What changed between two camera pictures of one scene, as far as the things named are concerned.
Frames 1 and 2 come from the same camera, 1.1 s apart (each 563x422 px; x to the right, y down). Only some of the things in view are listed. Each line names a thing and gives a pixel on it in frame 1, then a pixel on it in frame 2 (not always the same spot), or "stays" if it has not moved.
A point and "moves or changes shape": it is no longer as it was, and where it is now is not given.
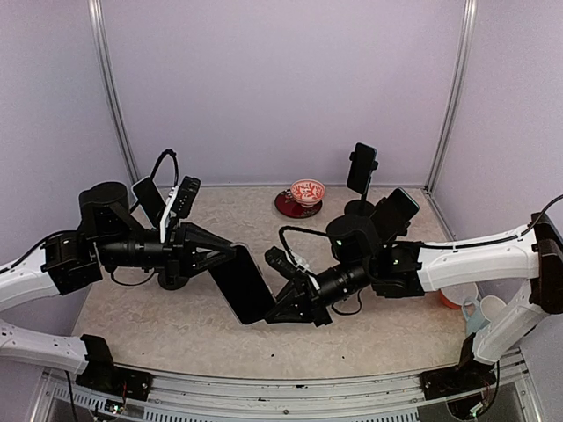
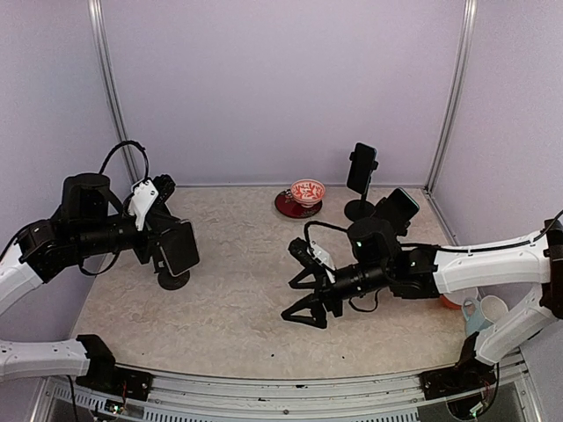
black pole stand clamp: x=363 y=207 stays
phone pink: x=243 y=284 moves or changes shape
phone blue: x=391 y=216 stays
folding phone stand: x=172 y=282 stays
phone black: x=361 y=167 stays
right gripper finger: x=290 y=292 to x=295 y=281
